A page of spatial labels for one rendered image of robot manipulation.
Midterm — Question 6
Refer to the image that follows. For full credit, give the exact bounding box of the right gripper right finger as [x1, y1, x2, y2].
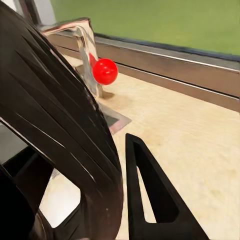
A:
[125, 133, 210, 240]

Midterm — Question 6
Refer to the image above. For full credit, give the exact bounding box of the electric kettle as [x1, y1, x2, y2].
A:
[0, 0, 124, 240]

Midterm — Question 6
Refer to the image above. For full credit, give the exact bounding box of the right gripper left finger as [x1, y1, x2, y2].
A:
[0, 145, 55, 240]

